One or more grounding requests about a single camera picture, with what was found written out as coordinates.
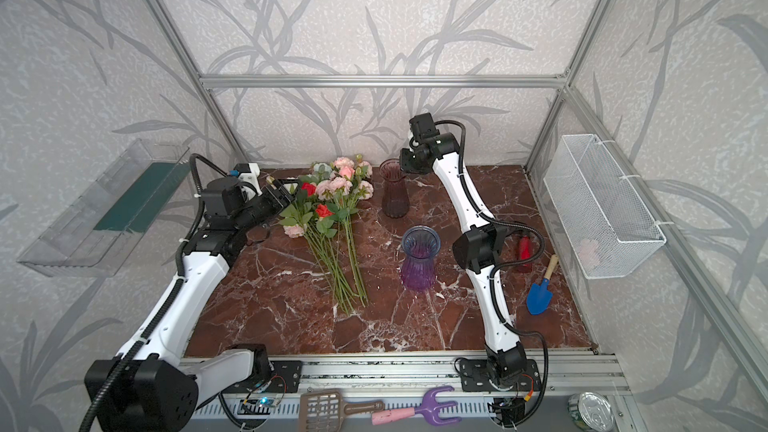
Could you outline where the purple glass vase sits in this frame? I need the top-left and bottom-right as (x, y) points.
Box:
(400, 225), (441, 292)

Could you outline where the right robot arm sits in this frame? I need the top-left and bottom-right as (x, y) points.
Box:
(399, 113), (546, 384)

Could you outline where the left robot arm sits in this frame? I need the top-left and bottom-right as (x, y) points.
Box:
(79, 175), (297, 431)

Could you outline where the bunch of artificial flowers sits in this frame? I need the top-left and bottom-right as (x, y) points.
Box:
(270, 154), (374, 315)

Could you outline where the dark red glass vase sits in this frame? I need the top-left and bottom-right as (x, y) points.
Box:
(379, 158), (410, 219)

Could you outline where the blue garden trowel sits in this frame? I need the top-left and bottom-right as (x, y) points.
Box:
(526, 254), (559, 315)

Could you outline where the brown plastic scoop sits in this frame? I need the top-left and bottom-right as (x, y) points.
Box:
(298, 389), (385, 432)

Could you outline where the purple pink garden fork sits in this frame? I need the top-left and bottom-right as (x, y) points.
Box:
(371, 385), (462, 427)

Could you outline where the metal tin can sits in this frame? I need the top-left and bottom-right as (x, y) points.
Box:
(567, 392), (615, 432)

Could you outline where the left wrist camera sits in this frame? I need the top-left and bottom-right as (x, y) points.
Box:
(229, 162), (261, 198)

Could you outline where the clear plastic wall shelf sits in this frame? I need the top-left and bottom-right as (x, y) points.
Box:
(17, 139), (190, 278)

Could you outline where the white wire mesh basket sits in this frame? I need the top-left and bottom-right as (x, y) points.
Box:
(544, 134), (667, 280)

